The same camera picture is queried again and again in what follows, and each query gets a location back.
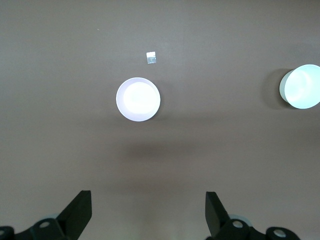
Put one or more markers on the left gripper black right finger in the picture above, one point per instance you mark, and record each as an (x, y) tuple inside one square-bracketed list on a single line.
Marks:
[(216, 215)]

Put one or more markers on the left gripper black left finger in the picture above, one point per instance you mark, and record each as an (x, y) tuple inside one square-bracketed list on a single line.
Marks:
[(72, 215)]

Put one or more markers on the pink plastic bowl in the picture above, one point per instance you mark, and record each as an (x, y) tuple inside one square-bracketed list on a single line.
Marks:
[(138, 99)]

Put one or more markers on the white plastic bowl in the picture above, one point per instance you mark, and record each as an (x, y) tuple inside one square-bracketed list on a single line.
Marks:
[(301, 87)]

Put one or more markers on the brown table cover sheet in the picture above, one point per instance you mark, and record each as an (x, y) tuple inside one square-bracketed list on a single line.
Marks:
[(75, 100)]

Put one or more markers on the small clear tape piece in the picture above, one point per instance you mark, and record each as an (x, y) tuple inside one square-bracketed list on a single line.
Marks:
[(151, 57)]

